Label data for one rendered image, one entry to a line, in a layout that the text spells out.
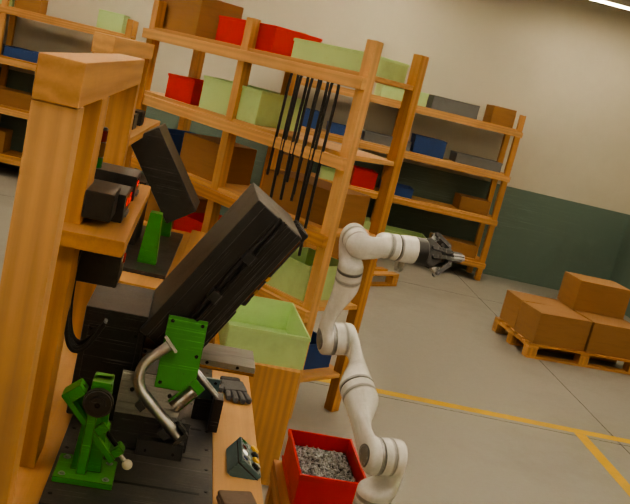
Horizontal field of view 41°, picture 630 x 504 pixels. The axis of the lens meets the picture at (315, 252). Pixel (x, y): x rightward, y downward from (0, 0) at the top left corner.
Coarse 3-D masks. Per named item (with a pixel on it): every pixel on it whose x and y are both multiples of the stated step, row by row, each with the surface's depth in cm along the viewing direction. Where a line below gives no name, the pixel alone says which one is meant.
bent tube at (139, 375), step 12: (156, 348) 241; (168, 348) 241; (144, 360) 239; (144, 372) 240; (144, 384) 240; (144, 396) 239; (156, 408) 240; (168, 420) 240; (168, 432) 240; (180, 432) 241
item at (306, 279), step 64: (192, 0) 598; (192, 64) 656; (256, 64) 535; (320, 64) 503; (384, 64) 501; (256, 128) 540; (320, 128) 495; (320, 192) 512; (384, 192) 522; (320, 256) 499
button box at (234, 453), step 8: (240, 440) 249; (232, 448) 249; (240, 448) 244; (248, 448) 249; (232, 456) 244; (240, 456) 240; (248, 456) 243; (232, 464) 239; (240, 464) 238; (248, 464) 238; (232, 472) 238; (240, 472) 238; (248, 472) 239; (256, 472) 239
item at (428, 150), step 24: (384, 96) 1065; (432, 96) 1077; (312, 120) 1065; (456, 120) 1070; (504, 120) 1086; (360, 144) 1068; (384, 144) 1078; (408, 144) 1078; (432, 144) 1085; (504, 144) 1128; (360, 168) 1123; (384, 168) 1124; (456, 168) 1083; (480, 168) 1090; (360, 192) 1081; (408, 192) 1093; (456, 192) 1134; (504, 192) 1098; (456, 216) 1096; (480, 216) 1103; (456, 240) 1126; (480, 240) 1154; (480, 264) 1112
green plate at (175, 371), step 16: (176, 320) 245; (192, 320) 245; (176, 336) 245; (192, 336) 245; (192, 352) 245; (160, 368) 243; (176, 368) 244; (192, 368) 245; (160, 384) 243; (176, 384) 244
